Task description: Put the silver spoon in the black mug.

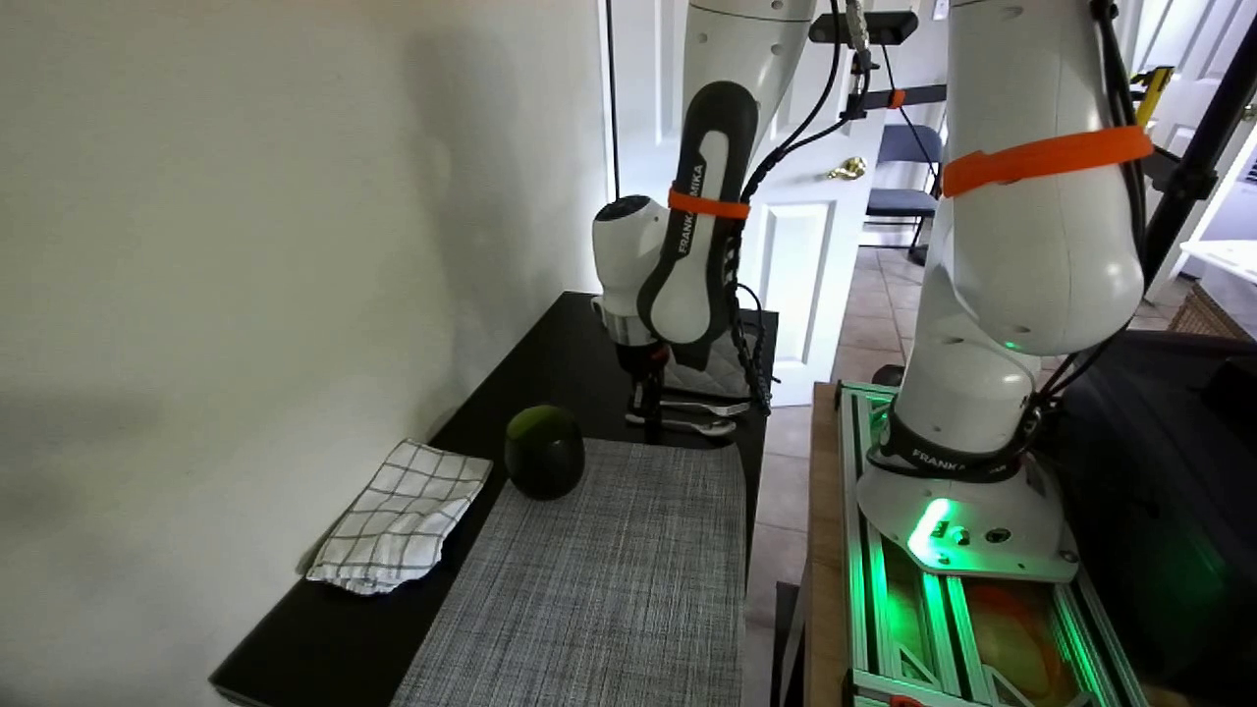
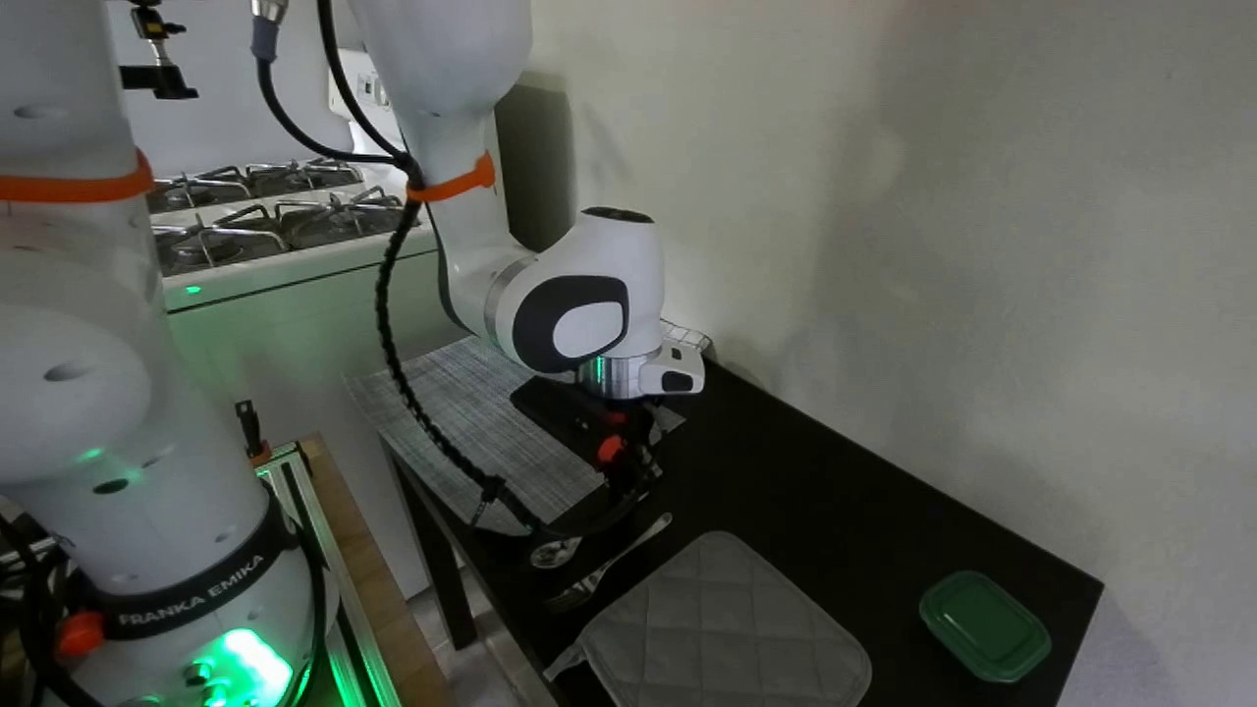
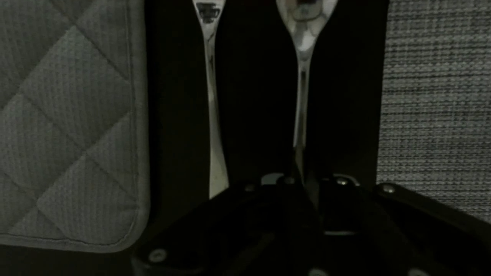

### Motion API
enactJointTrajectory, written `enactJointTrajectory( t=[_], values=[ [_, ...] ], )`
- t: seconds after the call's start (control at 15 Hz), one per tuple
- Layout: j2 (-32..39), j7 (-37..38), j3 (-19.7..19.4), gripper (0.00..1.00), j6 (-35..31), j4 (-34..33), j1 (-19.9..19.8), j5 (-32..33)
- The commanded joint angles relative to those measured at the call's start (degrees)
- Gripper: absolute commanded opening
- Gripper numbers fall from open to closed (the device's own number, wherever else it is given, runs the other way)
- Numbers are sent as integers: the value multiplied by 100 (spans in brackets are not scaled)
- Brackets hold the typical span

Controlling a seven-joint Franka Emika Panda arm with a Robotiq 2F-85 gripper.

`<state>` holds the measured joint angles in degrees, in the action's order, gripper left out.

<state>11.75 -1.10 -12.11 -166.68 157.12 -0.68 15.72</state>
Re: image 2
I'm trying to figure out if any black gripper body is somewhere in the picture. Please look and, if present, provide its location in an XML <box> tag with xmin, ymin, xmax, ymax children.
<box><xmin>512</xmin><ymin>378</ymin><xmax>657</xmax><ymax>489</ymax></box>

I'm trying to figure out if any silver spoon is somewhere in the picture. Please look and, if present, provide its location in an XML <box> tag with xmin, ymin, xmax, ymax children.
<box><xmin>527</xmin><ymin>494</ymin><xmax>640</xmax><ymax>573</ymax></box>

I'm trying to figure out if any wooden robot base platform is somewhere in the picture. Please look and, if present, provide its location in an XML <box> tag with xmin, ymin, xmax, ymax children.
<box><xmin>259</xmin><ymin>440</ymin><xmax>450</xmax><ymax>707</ymax></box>

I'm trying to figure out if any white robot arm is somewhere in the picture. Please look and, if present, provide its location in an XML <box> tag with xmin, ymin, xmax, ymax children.
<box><xmin>0</xmin><ymin>0</ymin><xmax>706</xmax><ymax>707</ymax></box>

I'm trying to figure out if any silver fork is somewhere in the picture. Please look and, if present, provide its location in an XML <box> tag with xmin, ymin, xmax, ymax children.
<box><xmin>541</xmin><ymin>516</ymin><xmax>671</xmax><ymax>612</ymax></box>

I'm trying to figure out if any grey woven placemat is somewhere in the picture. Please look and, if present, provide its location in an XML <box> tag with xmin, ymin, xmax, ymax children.
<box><xmin>353</xmin><ymin>337</ymin><xmax>607</xmax><ymax>540</ymax></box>

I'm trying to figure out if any grey quilted pot holder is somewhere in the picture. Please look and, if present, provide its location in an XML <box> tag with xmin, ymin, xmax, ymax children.
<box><xmin>579</xmin><ymin>531</ymin><xmax>873</xmax><ymax>707</ymax></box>

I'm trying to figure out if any black side table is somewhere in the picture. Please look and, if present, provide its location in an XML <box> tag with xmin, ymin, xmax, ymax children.
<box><xmin>386</xmin><ymin>366</ymin><xmax>1101</xmax><ymax>707</ymax></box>

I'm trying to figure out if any green plastic container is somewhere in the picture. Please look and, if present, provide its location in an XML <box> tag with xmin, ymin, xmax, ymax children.
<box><xmin>918</xmin><ymin>570</ymin><xmax>1051</xmax><ymax>684</ymax></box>

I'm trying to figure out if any white gas stove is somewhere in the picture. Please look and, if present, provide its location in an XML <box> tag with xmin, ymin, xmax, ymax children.
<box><xmin>97</xmin><ymin>42</ymin><xmax>522</xmax><ymax>603</ymax></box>

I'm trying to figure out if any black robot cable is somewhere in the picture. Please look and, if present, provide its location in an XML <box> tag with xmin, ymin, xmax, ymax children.
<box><xmin>249</xmin><ymin>0</ymin><xmax>548</xmax><ymax>540</ymax></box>

